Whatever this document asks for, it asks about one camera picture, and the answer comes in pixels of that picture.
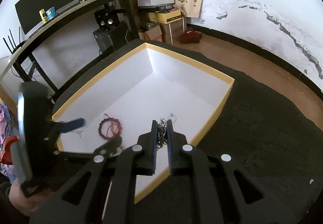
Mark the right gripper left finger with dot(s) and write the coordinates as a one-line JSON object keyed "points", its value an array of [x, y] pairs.
{"points": [[103, 191]]}

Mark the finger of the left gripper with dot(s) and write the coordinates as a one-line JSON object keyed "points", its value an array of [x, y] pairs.
{"points": [[65, 127], [108, 149]]}

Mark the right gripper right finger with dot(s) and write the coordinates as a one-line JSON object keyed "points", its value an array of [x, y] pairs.
{"points": [[221, 190]]}

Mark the left hand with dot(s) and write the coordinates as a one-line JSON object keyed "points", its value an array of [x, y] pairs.
{"points": [[27, 205]]}

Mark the yellow white storage box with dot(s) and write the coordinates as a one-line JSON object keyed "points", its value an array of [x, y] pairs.
{"points": [[146, 84]]}

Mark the dark desk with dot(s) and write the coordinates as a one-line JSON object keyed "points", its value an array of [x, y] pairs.
{"points": [[64, 48]]}

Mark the wifi router antennas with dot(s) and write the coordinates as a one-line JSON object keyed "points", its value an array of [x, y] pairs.
{"points": [[10, 42]]}

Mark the black computer tower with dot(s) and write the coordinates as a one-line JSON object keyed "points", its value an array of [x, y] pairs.
{"points": [[113, 39]]}

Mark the yellow cup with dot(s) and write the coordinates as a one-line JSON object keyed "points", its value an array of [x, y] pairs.
{"points": [[44, 16]]}

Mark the blue cup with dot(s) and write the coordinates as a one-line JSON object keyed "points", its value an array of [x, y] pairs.
{"points": [[51, 13]]}

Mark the black speaker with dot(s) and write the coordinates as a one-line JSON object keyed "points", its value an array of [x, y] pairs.
{"points": [[106, 19]]}

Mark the brown cardboard box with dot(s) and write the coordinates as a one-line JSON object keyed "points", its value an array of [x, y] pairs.
{"points": [[171, 32]]}

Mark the red cloth on floor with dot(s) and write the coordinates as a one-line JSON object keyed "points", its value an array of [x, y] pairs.
{"points": [[190, 36]]}

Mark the yellow cardboard box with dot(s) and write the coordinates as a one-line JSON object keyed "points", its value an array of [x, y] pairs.
{"points": [[165, 18]]}

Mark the beige paper shopping bag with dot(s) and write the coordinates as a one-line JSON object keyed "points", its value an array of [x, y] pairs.
{"points": [[189, 8]]}

